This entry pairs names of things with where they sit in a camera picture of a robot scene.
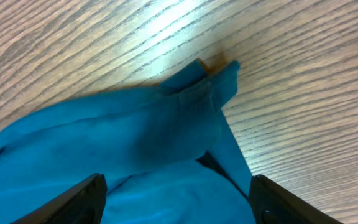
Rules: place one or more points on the teal blue shirt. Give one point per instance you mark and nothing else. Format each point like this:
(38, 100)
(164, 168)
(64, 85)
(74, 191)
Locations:
(166, 151)

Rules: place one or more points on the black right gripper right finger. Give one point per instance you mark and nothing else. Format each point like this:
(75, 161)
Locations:
(272, 204)

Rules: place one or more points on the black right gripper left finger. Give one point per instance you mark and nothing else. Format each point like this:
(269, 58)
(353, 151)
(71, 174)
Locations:
(84, 203)

